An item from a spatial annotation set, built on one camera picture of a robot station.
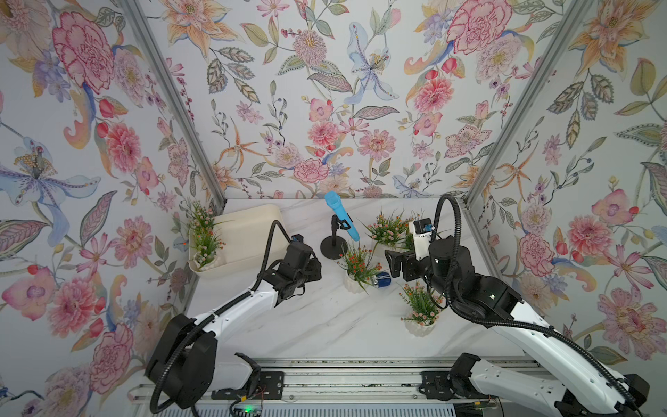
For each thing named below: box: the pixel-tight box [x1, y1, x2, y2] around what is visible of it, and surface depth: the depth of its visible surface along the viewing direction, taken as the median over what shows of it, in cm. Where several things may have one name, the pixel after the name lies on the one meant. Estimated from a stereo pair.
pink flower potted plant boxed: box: [191, 199, 226, 270], surface depth 92 cm
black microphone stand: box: [320, 212, 354, 260], surface depth 105 cm
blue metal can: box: [376, 271, 392, 288], surface depth 95 cm
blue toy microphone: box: [324, 190, 361, 243], surface depth 89 cm
